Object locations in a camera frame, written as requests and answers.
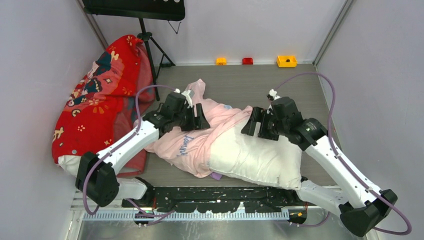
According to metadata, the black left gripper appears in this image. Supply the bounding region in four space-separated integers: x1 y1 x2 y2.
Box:
173 104 210 132

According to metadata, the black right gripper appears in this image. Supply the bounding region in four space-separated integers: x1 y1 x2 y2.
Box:
241 106 288 141

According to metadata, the pink pillowcase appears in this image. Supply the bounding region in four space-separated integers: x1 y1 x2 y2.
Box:
144 79 253 178

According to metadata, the white pillow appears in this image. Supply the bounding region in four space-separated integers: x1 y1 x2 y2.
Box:
208 120 302 190
58 155 81 177

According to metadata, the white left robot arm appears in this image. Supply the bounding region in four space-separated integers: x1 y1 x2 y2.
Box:
75 89 210 207

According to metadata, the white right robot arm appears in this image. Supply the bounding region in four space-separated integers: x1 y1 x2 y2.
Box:
241 97 398 237

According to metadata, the red patterned pillowcase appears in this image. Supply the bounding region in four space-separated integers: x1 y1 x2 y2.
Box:
51 34 156 165

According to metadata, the white pillow in red case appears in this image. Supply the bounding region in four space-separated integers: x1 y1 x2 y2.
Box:
58 155 81 177

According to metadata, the small red block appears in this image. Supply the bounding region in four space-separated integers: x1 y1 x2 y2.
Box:
242 57 254 65

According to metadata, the yellow tray with black knob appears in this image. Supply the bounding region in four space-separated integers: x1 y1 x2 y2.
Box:
276 55 298 68

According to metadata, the small yellow block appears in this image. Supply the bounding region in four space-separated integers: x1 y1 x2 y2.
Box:
215 57 227 66

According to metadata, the black tripod stand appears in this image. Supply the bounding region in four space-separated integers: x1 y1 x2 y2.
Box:
137 18 176 85

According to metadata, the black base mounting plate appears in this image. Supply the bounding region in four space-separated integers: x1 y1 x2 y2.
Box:
133 186 306 213

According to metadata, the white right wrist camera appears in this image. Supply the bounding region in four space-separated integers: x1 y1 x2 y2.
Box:
266 89 281 102

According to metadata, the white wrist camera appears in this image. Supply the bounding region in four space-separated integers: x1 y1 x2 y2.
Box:
266 89 281 102
173 88 195 108

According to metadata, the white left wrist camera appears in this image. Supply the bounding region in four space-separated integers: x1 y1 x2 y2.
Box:
173 88 195 108

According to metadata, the aluminium rail frame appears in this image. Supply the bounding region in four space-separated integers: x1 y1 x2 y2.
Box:
82 187 341 225

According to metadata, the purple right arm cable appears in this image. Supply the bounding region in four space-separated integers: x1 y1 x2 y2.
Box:
273 72 413 237

